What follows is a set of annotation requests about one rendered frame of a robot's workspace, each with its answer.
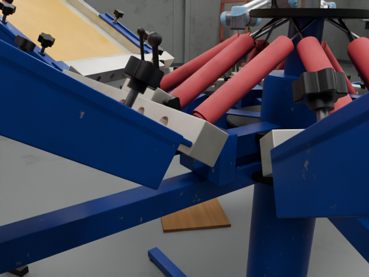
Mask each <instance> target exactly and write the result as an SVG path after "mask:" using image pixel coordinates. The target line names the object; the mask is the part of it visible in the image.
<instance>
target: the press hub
mask: <svg viewBox="0 0 369 277"><path fill-rule="evenodd" d="M320 6H321V0H298V1H297V8H265V9H251V10H250V11H249V17H250V18H282V19H288V18H289V29H288V38H291V37H292V36H293V35H295V34H296V33H297V32H298V31H297V29H296V28H295V26H294V24H293V22H292V20H291V18H295V20H296V22H297V23H298V25H299V27H300V29H301V28H302V27H303V26H305V25H306V24H307V23H308V22H309V21H310V20H311V19H312V18H316V20H315V21H314V22H313V23H312V24H311V25H309V26H308V27H307V28H306V29H305V30H304V31H303V32H302V33H303V35H304V37H310V36H312V37H315V38H317V40H318V41H319V43H320V45H321V43H322V35H323V27H324V22H325V19H328V18H330V19H369V10H367V9H344V8H320ZM301 40H302V39H301V37H300V35H298V36H297V37H296V38H295V39H294V40H293V41H292V42H293V45H294V51H293V53H292V54H290V55H289V56H288V57H287V58H286V59H285V65H284V70H273V71H272V72H270V73H269V74H268V76H266V77H265V78H264V82H263V88H262V101H261V105H259V106H249V107H243V108H239V109H237V110H246V111H251V112H261V113H260V118H252V117H244V116H239V115H228V116H227V120H226V124H227V126H228V128H229V129H233V128H238V127H241V126H246V125H251V124H256V123H260V122H264V121H266V122H268V123H271V124H275V125H279V126H281V128H278V129H274V130H286V129H299V128H302V129H306V128H308V127H309V126H311V125H313V124H314V123H316V122H317V116H316V114H313V113H310V110H309V107H307V106H306V105H305V104H295V103H294V99H293V90H292V82H293V81H295V80H297V79H299V78H300V74H301V73H304V72H307V71H306V69H305V67H304V65H303V62H302V61H301V59H300V57H299V55H298V53H297V45H298V43H299V42H300V41H301ZM252 180H254V181H257V182H258V183H256V184H254V193H253V206H252V213H251V225H250V237H249V249H248V261H247V274H246V277H307V274H308V267H309V260H310V254H311V247H312V240H313V236H314V229H315V223H316V218H277V215H276V204H275V193H274V186H273V177H263V174H262V170H259V171H256V172H253V174H252Z"/></svg>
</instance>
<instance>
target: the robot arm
mask: <svg viewBox="0 0 369 277"><path fill-rule="evenodd" d="M297 1H298V0H253V1H251V2H249V3H247V4H245V5H243V6H234V7H232V10H231V11H230V12H229V11H226V12H223V13H222V14H221V16H220V21H221V24H222V25H224V26H230V37H232V36H234V35H235V34H237V33H240V34H244V33H245V27H246V26H251V27H254V26H258V25H259V24H260V22H261V18H250V17H249V11H250V10H251V9H265V8H297ZM320 8H336V4H335V3H334V2H325V1H321V6H320ZM247 57H248V55H246V56H245V57H244V58H243V59H241V60H240V61H239V63H246V62H247V59H246V58H247ZM231 72H237V69H236V65H234V66H233V67H232V68H231Z"/></svg>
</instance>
